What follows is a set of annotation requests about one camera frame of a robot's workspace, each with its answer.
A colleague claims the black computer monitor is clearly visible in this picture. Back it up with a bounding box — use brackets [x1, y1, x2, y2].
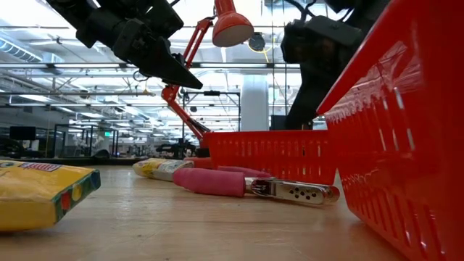
[9, 126, 37, 141]

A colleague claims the red plastic basket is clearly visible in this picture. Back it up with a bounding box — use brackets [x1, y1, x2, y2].
[317, 0, 464, 261]
[202, 130, 338, 186]

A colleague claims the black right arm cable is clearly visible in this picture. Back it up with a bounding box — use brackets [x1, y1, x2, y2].
[284, 0, 318, 22]

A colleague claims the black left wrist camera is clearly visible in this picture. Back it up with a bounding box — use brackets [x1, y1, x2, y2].
[143, 0, 185, 39]

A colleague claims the red desk lamp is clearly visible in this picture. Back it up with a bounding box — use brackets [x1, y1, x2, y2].
[161, 0, 254, 170]

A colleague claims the black framed enclosure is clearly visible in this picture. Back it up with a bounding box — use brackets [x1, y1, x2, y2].
[53, 124, 120, 157]

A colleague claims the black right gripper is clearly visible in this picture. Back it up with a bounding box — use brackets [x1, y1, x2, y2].
[281, 16, 365, 131]

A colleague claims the pink-handled metal hole punch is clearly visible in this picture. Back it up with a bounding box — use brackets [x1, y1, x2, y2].
[173, 165, 341, 207]

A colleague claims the white building pillar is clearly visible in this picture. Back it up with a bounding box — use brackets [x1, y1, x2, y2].
[241, 74, 270, 132]

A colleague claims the black ceiling cord reel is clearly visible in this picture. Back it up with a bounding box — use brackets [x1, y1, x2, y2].
[248, 32, 266, 52]

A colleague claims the black box-shaped equipment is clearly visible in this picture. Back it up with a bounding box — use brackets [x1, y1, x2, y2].
[270, 115, 289, 131]

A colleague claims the distant black robot equipment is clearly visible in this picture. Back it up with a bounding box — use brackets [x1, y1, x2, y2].
[155, 142, 197, 160]

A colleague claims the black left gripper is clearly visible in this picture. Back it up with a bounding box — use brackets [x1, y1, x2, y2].
[75, 10, 203, 91]

